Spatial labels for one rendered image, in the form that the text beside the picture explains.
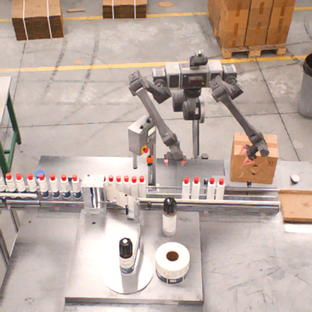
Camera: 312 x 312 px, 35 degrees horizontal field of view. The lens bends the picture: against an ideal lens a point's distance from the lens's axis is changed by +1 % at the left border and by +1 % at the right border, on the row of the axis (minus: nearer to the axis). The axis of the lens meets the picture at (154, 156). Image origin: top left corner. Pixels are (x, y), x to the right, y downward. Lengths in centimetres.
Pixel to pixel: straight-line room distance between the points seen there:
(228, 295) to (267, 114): 302
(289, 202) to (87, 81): 335
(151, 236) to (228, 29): 375
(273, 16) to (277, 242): 372
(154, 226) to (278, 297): 88
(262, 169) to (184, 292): 109
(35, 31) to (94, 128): 214
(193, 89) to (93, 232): 123
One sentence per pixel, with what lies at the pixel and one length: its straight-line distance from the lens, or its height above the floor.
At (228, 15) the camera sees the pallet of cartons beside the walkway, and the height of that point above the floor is 58.
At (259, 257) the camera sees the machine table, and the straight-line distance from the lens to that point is 326.
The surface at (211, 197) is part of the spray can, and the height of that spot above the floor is 94.
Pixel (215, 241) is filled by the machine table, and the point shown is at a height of 83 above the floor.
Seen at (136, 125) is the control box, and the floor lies 147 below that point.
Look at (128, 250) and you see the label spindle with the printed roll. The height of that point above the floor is 114.
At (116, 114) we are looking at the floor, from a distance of 559.
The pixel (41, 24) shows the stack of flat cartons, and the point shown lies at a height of 21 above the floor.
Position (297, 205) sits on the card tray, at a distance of 360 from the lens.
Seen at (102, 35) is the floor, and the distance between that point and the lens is 708.
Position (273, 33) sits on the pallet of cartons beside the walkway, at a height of 31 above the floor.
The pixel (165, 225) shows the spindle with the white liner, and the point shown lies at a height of 98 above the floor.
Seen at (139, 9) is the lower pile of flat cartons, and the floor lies 14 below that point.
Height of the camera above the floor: 343
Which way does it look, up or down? 43 degrees down
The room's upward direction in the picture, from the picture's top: straight up
